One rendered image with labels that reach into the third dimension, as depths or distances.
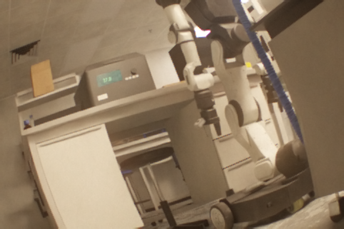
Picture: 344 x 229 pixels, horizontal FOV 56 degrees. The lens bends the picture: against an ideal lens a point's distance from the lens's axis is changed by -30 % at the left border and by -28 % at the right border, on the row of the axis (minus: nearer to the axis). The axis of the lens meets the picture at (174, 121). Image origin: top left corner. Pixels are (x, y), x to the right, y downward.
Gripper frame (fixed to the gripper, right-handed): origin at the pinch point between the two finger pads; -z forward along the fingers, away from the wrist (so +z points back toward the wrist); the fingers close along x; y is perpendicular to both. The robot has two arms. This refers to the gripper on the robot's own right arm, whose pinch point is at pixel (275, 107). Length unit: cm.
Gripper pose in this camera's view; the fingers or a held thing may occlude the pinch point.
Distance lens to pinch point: 232.5
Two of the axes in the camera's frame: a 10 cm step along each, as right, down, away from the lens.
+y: -8.9, 2.6, -3.7
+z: -2.7, -9.6, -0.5
